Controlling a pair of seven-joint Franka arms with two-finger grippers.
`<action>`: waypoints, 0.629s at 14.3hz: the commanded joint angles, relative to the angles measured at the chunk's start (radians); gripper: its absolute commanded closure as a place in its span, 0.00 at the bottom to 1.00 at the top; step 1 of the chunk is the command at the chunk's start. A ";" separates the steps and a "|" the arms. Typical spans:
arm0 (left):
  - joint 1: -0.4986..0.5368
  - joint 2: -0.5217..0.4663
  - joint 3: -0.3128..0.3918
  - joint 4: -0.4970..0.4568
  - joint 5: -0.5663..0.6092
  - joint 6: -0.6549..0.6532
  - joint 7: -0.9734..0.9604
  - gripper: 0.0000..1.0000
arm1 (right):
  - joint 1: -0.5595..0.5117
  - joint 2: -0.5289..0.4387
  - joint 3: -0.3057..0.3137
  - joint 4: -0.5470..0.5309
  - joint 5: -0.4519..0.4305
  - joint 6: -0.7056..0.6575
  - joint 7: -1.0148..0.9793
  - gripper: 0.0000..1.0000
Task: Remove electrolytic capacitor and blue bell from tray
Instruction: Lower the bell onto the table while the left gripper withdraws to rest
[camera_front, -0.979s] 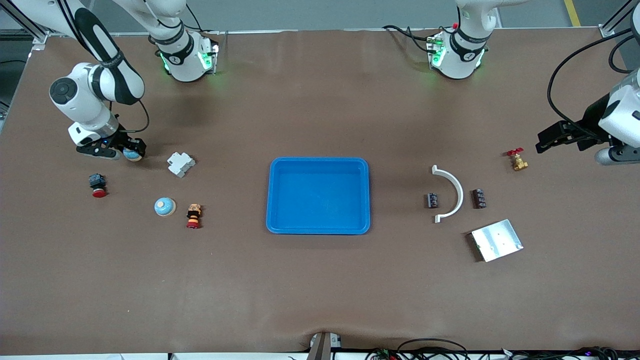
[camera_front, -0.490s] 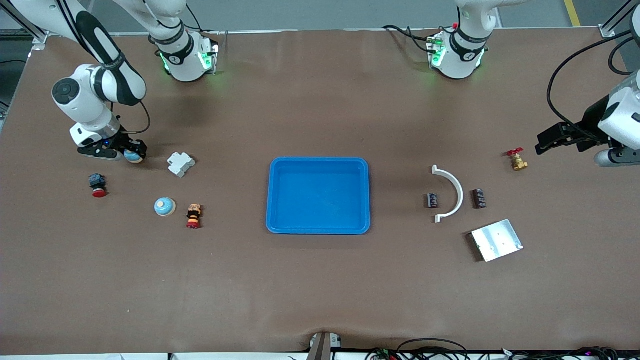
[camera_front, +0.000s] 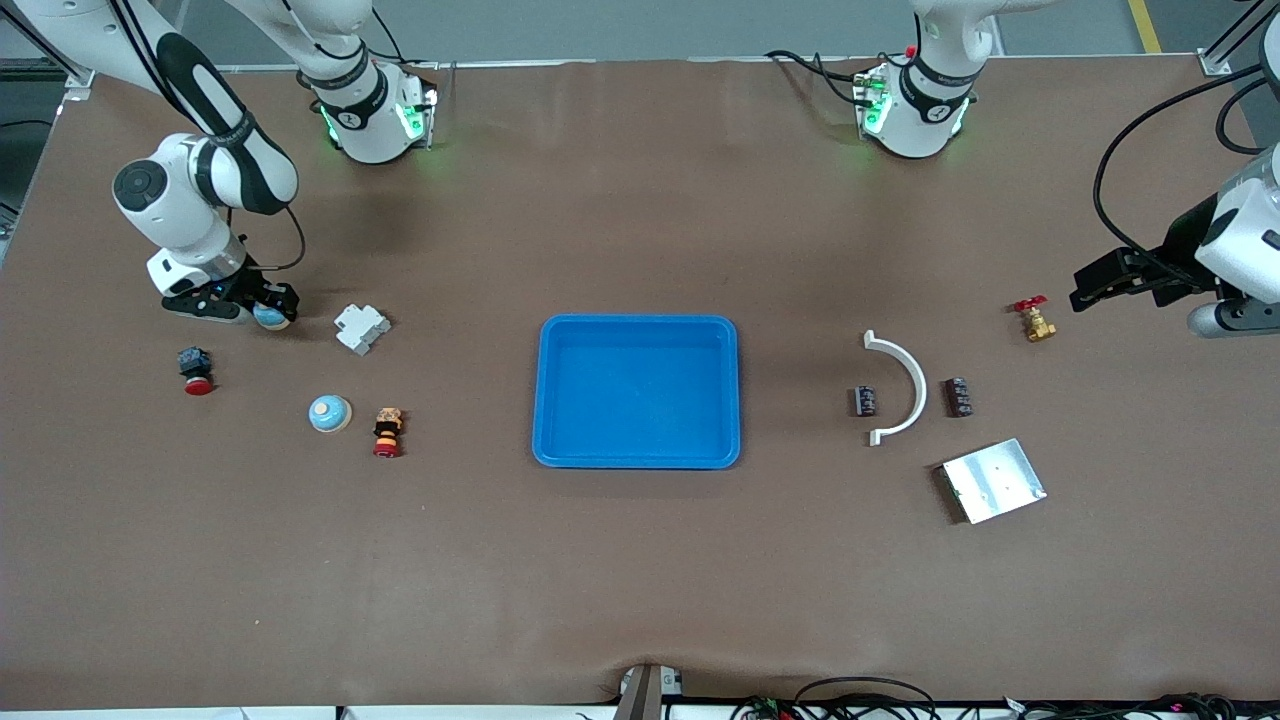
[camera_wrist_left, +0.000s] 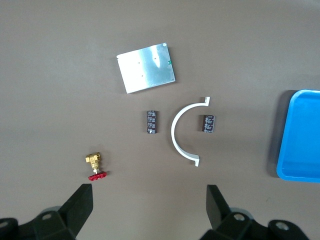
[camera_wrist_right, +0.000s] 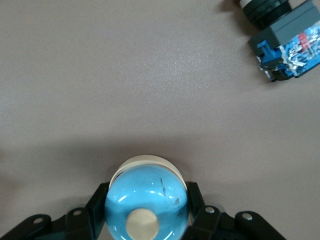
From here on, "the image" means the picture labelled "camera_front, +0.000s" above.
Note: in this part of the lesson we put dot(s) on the white curved bracket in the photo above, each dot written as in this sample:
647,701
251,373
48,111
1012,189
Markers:
915,385

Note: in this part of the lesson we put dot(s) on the long dark capacitor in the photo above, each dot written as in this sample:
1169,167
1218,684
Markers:
959,397

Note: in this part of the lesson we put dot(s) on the white circuit breaker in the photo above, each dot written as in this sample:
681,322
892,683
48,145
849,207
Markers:
362,328

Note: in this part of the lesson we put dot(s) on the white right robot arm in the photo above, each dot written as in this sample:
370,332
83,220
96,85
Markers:
170,210

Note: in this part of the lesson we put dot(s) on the aluminium frame post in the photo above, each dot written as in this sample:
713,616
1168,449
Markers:
1215,65
80,78

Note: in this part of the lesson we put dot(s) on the blue plastic tray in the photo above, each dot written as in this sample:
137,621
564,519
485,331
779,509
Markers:
640,400

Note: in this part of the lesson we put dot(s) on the orange striped emergency stop button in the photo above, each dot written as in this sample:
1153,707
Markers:
388,432

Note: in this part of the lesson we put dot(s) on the red mushroom push button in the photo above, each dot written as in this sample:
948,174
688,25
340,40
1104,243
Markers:
196,372

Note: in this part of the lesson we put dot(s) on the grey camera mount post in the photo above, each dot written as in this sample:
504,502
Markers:
640,700

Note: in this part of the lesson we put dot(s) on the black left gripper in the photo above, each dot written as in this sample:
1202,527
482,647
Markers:
1178,248

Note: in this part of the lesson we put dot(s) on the short dark capacitor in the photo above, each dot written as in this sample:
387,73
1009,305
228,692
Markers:
865,401

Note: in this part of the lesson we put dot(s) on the brown table cover mat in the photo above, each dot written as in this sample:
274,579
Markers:
640,580

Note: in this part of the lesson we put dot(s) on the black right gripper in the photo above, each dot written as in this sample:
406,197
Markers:
252,283

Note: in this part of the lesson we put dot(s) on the small white label box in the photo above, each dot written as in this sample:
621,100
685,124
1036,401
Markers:
671,682

